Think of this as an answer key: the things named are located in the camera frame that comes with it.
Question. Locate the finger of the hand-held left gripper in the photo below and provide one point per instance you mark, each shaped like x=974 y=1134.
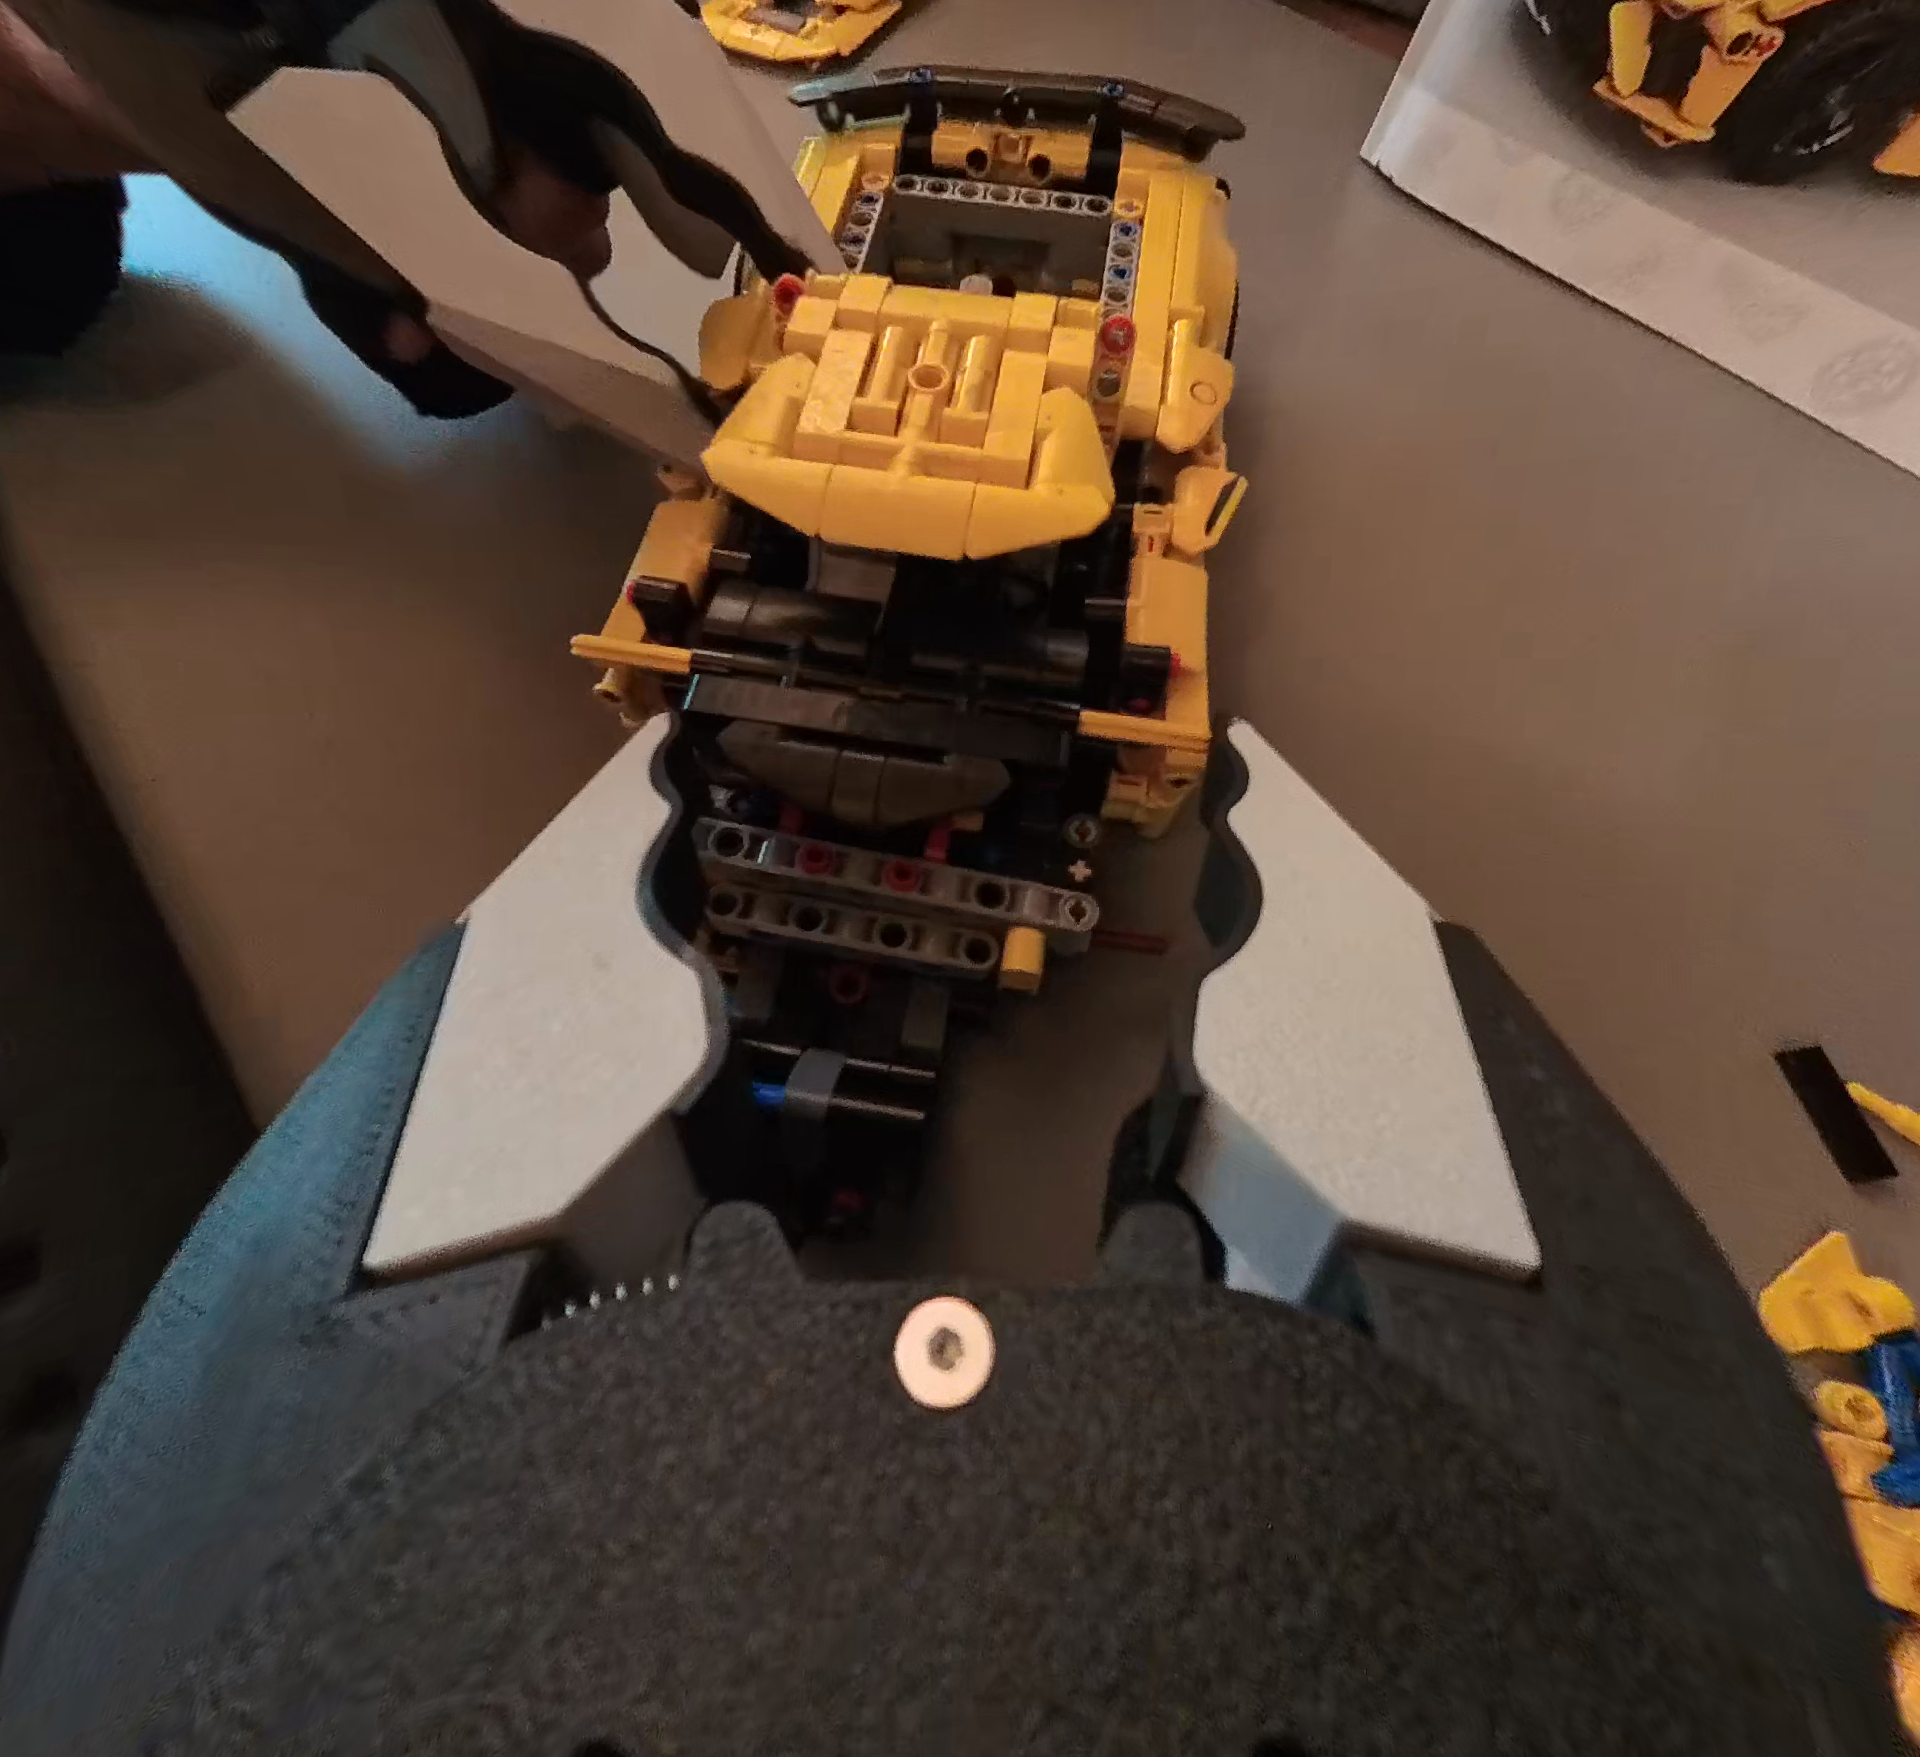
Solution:
x=751 y=136
x=510 y=340

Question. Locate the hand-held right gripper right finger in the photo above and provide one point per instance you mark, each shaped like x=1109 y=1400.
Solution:
x=1352 y=1067

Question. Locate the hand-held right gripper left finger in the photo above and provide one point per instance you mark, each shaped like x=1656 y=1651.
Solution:
x=555 y=1037

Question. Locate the yellow toy brick car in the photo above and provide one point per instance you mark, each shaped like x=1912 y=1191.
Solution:
x=915 y=422

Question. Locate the grey black brick chassis module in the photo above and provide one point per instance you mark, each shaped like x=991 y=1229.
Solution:
x=902 y=887

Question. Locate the grey desk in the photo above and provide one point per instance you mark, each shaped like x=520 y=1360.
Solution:
x=1499 y=739

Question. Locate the person's left hand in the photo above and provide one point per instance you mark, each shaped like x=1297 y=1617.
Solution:
x=106 y=92

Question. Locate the black flat brick piece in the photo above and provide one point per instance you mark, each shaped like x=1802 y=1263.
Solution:
x=1832 y=1113

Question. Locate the yellow loose brick pile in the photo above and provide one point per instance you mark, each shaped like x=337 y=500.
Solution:
x=1823 y=1299

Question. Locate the yellow curved brick piece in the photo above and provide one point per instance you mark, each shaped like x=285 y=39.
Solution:
x=1888 y=1113

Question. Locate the white instruction booklet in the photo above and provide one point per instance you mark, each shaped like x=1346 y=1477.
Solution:
x=1499 y=183

